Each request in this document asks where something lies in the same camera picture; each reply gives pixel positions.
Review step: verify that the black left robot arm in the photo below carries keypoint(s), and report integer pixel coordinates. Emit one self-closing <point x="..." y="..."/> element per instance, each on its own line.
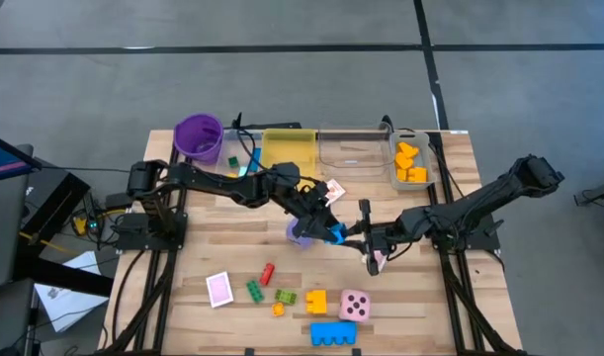
<point x="222" y="185"/>

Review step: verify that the large yellow building brick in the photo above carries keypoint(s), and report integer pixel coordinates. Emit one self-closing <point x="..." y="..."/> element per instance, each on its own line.
<point x="316" y="302"/>

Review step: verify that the light green building brick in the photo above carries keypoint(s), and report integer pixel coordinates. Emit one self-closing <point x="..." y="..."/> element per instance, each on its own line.
<point x="285" y="296"/>

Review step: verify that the blue oblong building brick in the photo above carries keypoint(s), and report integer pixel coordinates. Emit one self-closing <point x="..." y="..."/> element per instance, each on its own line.
<point x="256" y="160"/>

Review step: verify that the purple foam die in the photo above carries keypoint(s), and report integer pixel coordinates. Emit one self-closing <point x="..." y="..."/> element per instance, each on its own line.
<point x="297" y="242"/>

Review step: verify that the pink playing card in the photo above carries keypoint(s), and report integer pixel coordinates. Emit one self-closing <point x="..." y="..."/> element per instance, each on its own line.
<point x="220" y="289"/>

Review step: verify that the blue heart toy block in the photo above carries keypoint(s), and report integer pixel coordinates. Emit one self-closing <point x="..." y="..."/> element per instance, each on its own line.
<point x="339" y="236"/>

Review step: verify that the white paper sheets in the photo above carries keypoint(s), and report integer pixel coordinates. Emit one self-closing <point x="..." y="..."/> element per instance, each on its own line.
<point x="69" y="306"/>

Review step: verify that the large blue toy block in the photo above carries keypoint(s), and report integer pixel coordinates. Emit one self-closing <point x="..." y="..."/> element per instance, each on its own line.
<point x="333" y="332"/>

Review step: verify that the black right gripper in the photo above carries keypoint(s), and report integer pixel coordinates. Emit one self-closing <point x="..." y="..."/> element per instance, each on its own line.
<point x="380" y="235"/>

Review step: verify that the orange hexagonal toy block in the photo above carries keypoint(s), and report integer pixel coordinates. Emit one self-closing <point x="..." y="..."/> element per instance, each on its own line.
<point x="278" y="309"/>

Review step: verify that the red-white playing card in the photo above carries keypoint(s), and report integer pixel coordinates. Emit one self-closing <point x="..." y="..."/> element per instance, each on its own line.
<point x="337" y="190"/>

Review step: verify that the small clear plastic bin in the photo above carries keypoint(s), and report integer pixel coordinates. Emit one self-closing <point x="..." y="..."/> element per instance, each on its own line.
<point x="225" y="148"/>

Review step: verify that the yellow translucent plastic bin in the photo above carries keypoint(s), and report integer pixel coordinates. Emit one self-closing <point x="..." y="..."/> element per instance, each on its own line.
<point x="286" y="148"/>

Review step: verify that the red oblong building brick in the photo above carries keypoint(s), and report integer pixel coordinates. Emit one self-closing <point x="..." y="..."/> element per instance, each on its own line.
<point x="267" y="274"/>

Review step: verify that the pink playing card box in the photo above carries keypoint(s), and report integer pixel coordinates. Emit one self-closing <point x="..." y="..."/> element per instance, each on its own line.
<point x="382" y="257"/>

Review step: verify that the dark green oblong brick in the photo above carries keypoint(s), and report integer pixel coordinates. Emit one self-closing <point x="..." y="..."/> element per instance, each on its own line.
<point x="255" y="291"/>

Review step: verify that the computer monitor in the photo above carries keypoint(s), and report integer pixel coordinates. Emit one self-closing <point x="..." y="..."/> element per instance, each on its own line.
<point x="0" y="158"/>

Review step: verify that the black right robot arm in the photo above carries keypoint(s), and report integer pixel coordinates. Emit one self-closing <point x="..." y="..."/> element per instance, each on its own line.
<point x="479" y="203"/>

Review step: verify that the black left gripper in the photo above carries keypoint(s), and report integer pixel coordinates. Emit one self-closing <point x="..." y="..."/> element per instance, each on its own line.
<point x="314" y="210"/>

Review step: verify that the large clear plastic bin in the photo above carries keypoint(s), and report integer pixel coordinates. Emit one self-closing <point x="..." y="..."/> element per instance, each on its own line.
<point x="356" y="148"/>

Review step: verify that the pink foam die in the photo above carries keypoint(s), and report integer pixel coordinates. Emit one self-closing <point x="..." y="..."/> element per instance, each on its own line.
<point x="355" y="306"/>

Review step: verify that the grey plastic bin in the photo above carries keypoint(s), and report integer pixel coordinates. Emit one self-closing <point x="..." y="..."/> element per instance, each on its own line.
<point x="427" y="148"/>

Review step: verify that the purple plastic bucket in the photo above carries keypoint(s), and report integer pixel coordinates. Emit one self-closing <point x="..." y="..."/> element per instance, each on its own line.
<point x="198" y="138"/>

